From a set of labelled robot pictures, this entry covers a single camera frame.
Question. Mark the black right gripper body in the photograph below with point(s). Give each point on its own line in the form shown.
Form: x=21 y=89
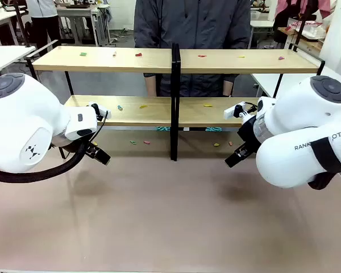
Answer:
x=250 y=133

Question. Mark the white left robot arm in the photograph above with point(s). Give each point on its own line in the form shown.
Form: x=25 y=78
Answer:
x=20 y=122

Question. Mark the clear plastic containers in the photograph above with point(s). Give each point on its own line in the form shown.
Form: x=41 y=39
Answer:
x=314 y=29

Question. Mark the background person in pink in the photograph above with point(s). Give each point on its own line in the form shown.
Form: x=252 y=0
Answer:
x=290 y=8

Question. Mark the white background desk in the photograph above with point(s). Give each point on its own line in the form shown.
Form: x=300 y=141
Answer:
x=79 y=12

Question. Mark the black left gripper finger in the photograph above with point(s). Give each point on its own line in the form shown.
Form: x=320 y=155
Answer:
x=98 y=159
x=102 y=156

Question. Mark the person in dark grey jacket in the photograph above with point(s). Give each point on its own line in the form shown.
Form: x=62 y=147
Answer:
x=193 y=22

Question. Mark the white table beside shelf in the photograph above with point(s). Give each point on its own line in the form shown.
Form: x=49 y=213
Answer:
x=270 y=82

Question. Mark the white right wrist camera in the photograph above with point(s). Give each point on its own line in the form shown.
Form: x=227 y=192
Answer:
x=228 y=112

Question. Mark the black stand pole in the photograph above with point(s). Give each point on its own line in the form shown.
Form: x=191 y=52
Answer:
x=20 y=22
x=303 y=22

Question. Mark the person's right hand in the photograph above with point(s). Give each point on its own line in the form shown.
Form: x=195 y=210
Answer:
x=150 y=85

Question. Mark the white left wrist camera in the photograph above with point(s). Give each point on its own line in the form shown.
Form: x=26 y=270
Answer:
x=103 y=112

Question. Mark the person's left hand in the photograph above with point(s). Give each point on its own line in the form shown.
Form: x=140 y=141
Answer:
x=228 y=86

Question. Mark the white side table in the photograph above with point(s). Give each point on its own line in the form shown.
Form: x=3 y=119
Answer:
x=5 y=57

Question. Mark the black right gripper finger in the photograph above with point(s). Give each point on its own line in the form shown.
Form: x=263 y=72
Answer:
x=243 y=149
x=233 y=161

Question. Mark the background person in white top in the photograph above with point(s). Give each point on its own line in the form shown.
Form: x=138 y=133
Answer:
x=44 y=20

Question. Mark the wooden background table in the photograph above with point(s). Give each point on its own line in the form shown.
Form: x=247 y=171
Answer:
x=309 y=42

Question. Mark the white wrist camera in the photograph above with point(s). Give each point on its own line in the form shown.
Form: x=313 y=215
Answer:
x=228 y=112
x=103 y=112

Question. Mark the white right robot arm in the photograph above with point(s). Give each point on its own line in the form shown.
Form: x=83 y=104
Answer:
x=301 y=125

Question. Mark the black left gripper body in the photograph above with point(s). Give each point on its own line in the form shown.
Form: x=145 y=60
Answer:
x=68 y=145

